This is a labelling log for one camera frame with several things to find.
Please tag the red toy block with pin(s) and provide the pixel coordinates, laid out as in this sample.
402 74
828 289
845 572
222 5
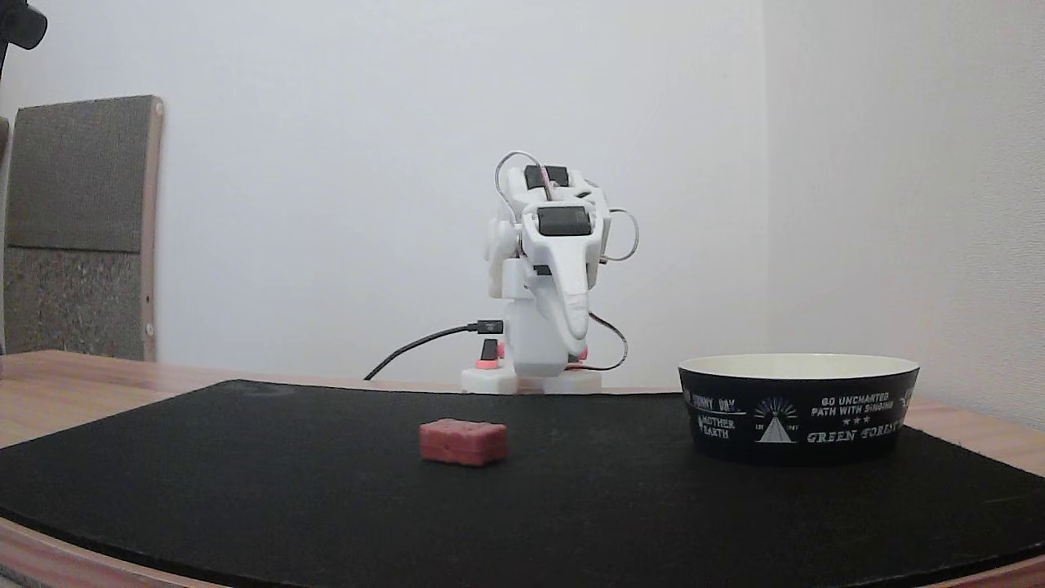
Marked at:
463 442

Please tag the black bowl with white print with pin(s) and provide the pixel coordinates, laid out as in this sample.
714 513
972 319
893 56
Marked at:
796 412

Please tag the black table mat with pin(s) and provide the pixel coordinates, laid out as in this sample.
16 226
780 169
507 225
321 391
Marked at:
326 498

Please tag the grey upholstered chair back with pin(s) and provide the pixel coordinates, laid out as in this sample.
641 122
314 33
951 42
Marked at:
77 229

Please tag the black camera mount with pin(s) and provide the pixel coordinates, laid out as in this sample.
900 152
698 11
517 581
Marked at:
20 24

